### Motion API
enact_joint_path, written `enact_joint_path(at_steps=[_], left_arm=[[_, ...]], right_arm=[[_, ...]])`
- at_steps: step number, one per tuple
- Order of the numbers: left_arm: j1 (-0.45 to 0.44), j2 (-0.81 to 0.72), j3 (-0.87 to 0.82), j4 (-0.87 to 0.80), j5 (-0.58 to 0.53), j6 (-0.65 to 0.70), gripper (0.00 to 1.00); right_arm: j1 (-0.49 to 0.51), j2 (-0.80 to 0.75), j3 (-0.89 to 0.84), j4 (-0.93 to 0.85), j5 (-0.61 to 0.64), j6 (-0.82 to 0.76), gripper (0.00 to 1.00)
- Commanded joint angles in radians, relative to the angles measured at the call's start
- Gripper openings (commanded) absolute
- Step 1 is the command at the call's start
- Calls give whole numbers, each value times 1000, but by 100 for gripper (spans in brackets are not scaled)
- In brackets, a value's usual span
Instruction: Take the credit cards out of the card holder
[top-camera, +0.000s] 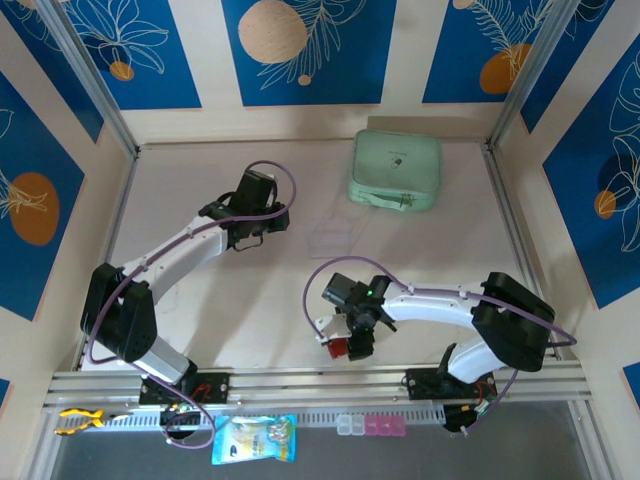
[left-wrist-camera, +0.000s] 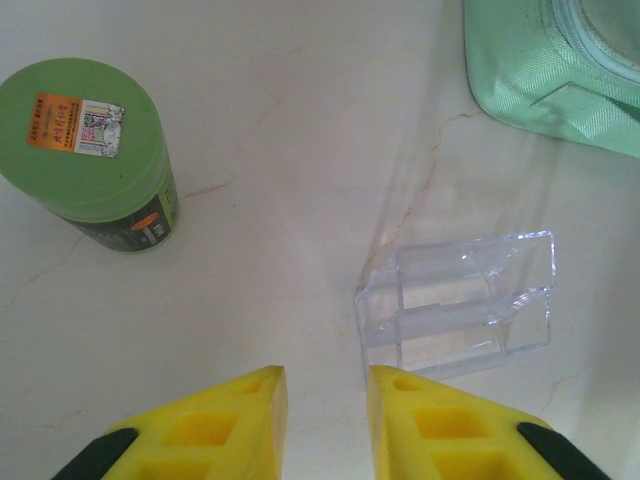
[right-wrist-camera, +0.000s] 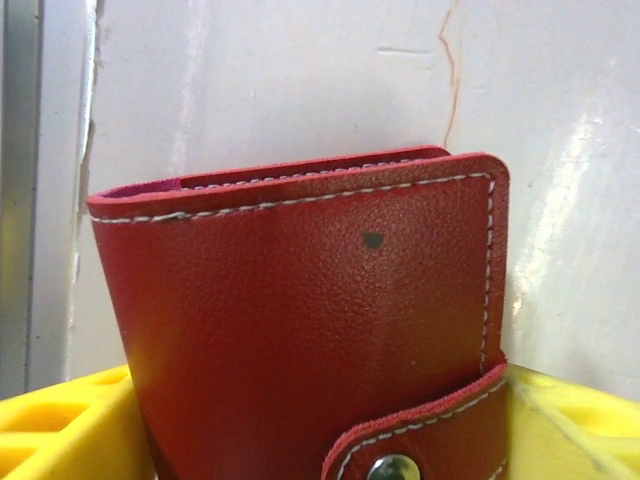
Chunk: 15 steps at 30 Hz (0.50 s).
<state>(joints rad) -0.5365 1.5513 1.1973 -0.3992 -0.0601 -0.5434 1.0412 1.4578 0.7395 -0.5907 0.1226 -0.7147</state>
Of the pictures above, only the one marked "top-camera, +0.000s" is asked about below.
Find yellow handled pliers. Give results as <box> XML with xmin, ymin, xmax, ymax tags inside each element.
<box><xmin>55</xmin><ymin>407</ymin><xmax>134</xmax><ymax>437</ymax></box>

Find blue snack packet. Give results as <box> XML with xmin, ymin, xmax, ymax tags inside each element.
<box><xmin>210</xmin><ymin>413</ymin><xmax>298</xmax><ymax>466</ymax></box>

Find purple cable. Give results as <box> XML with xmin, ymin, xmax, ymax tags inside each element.
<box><xmin>303</xmin><ymin>256</ymin><xmax>577</xmax><ymax>439</ymax></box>
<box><xmin>85</xmin><ymin>159</ymin><xmax>299</xmax><ymax>451</ymax></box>

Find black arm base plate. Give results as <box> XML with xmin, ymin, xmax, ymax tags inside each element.
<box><xmin>138</xmin><ymin>370</ymin><xmax>232</xmax><ymax>405</ymax></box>
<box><xmin>404</xmin><ymin>367</ymin><xmax>499</xmax><ymax>402</ymax></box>

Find aluminium side rail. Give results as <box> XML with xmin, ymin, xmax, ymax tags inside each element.
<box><xmin>485</xmin><ymin>147</ymin><xmax>559</xmax><ymax>361</ymax></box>
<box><xmin>74</xmin><ymin>149</ymin><xmax>141</xmax><ymax>371</ymax></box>

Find aluminium frame post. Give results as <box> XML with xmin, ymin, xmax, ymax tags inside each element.
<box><xmin>37</xmin><ymin>0</ymin><xmax>140</xmax><ymax>159</ymax></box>
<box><xmin>487</xmin><ymin>0</ymin><xmax>576</xmax><ymax>151</ymax></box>

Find white slotted cable duct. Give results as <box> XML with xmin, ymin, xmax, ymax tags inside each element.
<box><xmin>59</xmin><ymin>405</ymin><xmax>447</xmax><ymax>435</ymax></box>

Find mint green zip pouch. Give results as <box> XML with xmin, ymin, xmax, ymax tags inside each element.
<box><xmin>347</xmin><ymin>128</ymin><xmax>444</xmax><ymax>213</ymax></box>

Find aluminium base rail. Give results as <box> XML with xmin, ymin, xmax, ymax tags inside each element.
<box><xmin>42</xmin><ymin>362</ymin><xmax>594</xmax><ymax>412</ymax></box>

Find clear pink pill organizer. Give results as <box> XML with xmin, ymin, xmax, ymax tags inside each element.
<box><xmin>335</xmin><ymin>414</ymin><xmax>406</xmax><ymax>437</ymax></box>

